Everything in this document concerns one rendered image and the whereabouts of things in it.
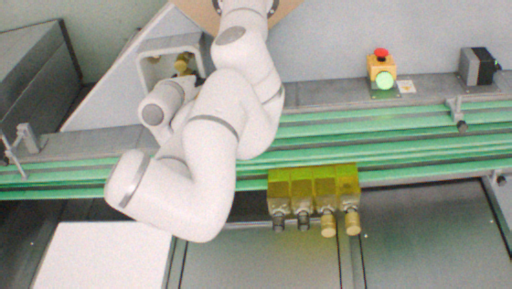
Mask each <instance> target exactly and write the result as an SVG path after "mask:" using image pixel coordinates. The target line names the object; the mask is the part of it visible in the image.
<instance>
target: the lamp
mask: <svg viewBox="0 0 512 289"><path fill-rule="evenodd" d="M375 80H376V83H377V84H378V86H379V87H380V88H381V89H387V88H389V87H390V86H391V85H392V84H393V79H392V76H391V74H390V72H388V71H380V72H379V73H378V74H377V75H376V79H375Z"/></svg>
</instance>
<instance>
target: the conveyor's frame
mask: <svg viewBox="0 0 512 289"><path fill-rule="evenodd" d="M493 80H494V81H495V82H496V84H497V85H498V88H499V89H500V90H501V91H502V92H501V93H500V92H494V93H477V94H465V92H464V90H463V88H462V86H461V85H460V83H459V82H458V79H457V78H456V77H455V76H454V74H453V73H451V72H444V73H436V72H435V73H428V74H421V73H419V74H411V75H405V74H401V75H396V83H397V86H398V88H399V90H400V94H401V96H402V98H398V99H389V100H371V99H370V96H369V93H368V87H367V84H366V81H365V78H363V77H356V78H346V79H336V80H332V79H327V80H308V81H298V82H288V83H283V87H284V92H285V96H284V103H283V110H282V114H285V113H296V112H303V113H305V112H317V111H318V112H319V111H328V110H333V111H334V110H335V111H339V110H350V109H360V108H362V110H363V108H371V107H377V108H378V107H381V106H386V107H392V106H401V105H411V104H418V105H420V104H430V103H431V104H433V103H439V102H442V103H443V101H442V97H444V95H450V94H451V95H453V96H454V98H455V102H456V100H457V95H458V94H461V95H462V102H472V101H489V100H504V99H512V70H498V71H497V72H496V73H494V76H493ZM35 137H36V139H42V138H49V139H48V141H47V144H46V145H45V146H44V149H43V150H40V153H35V154H30V153H29V150H28V149H27V146H26V144H25V142H24V140H23V139H22V140H21V142H20V143H19V144H18V147H17V148H16V150H17V153H16V158H17V159H18V161H19V163H27V162H37V161H38V162H47V161H56V160H66V159H75V158H85V157H88V158H96V157H107V156H117V155H120V156H122V155H123V154H124V153H125V152H126V151H129V150H134V149H135V150H139V151H142V152H144V153H146V154H151V153H157V152H158V150H159V149H160V148H161V146H160V144H159V143H158V142H157V141H156V139H155V137H154V136H153V135H152V133H151V130H150V129H149V128H147V127H146V126H144V125H143V124H133V125H123V126H113V127H102V128H98V129H93V130H83V131H74V132H66V133H57V134H41V135H35Z"/></svg>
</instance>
